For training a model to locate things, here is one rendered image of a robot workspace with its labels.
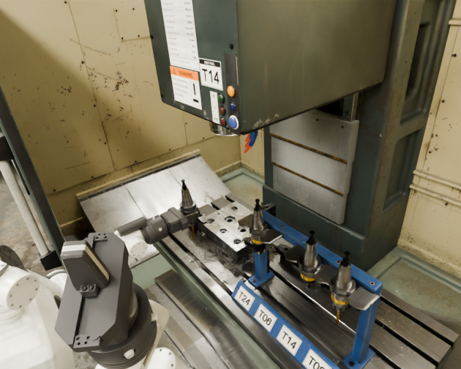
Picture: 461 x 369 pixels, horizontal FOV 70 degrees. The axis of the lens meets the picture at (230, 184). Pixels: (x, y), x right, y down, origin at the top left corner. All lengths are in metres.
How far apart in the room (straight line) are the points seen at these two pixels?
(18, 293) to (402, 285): 1.65
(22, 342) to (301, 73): 0.87
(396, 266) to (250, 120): 1.37
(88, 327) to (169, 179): 1.98
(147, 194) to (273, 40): 1.56
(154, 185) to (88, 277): 1.94
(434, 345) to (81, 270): 1.15
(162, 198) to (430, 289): 1.57
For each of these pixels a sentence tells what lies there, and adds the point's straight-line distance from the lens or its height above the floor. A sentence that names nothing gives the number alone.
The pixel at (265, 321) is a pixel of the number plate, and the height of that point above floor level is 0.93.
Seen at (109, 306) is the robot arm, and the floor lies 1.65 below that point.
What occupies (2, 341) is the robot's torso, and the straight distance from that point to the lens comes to 0.78.
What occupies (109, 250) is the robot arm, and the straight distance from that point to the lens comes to 0.39.
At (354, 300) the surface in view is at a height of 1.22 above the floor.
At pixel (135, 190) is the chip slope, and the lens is 2.24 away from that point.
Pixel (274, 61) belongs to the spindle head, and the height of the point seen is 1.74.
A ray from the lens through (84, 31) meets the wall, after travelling 2.03.
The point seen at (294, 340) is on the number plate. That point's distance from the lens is 1.17.
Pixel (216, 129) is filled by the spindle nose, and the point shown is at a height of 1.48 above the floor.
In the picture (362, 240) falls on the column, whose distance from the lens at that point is 1.67.
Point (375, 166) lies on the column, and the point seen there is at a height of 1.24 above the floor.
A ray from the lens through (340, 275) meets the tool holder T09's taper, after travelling 0.92.
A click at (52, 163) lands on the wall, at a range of 2.10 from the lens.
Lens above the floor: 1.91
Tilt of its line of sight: 30 degrees down
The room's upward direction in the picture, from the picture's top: 5 degrees counter-clockwise
